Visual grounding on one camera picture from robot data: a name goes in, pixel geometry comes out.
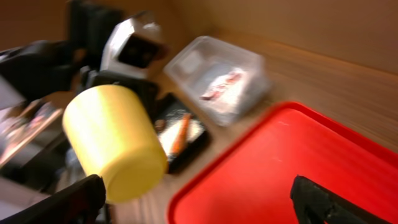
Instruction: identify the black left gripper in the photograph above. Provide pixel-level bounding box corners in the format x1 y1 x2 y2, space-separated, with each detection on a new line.
79 67 159 118

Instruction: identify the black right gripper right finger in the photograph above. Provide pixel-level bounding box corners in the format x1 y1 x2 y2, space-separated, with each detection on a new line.
289 175 395 223

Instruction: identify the brown mushroom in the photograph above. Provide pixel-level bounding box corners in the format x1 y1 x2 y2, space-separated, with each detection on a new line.
154 119 166 132

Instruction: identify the white tissue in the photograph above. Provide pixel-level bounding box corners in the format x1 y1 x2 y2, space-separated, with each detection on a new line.
199 68 251 104

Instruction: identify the clear plastic bin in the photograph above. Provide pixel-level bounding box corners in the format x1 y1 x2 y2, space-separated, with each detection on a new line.
164 36 271 126

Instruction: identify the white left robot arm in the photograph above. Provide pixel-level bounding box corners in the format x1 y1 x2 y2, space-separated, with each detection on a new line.
1 1 166 111

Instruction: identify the white rice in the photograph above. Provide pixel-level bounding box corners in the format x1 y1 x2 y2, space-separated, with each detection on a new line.
157 118 205 155

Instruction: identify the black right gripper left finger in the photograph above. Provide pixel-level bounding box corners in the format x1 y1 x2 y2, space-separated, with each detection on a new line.
1 174 106 224

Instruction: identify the orange carrot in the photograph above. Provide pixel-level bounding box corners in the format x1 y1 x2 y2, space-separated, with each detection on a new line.
171 113 192 154

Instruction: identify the yellow cup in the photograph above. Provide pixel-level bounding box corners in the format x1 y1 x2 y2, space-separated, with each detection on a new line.
62 85 168 203

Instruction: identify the red serving tray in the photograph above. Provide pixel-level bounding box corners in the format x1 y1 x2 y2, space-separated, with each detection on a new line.
167 102 397 223

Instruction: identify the black tray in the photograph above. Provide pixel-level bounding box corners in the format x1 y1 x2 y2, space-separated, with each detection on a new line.
154 93 210 174

